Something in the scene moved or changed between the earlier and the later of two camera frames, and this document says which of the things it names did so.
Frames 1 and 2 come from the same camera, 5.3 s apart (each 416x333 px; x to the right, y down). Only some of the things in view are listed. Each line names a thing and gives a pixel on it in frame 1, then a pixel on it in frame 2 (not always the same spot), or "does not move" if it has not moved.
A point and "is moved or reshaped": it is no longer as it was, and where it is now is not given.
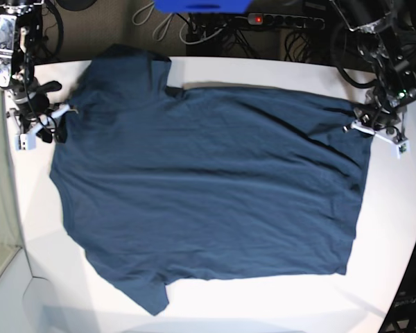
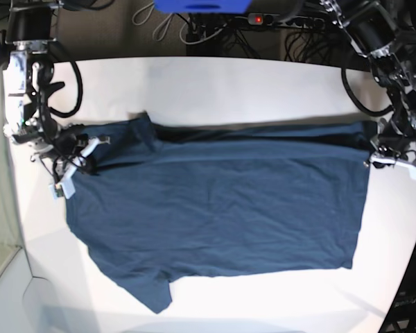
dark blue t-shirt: [166, 184] is moved or reshaped
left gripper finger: [62, 131] → [91, 166]
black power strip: [285, 20] does not move
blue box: [202, 6] does not move
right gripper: [383, 117] → [392, 150]
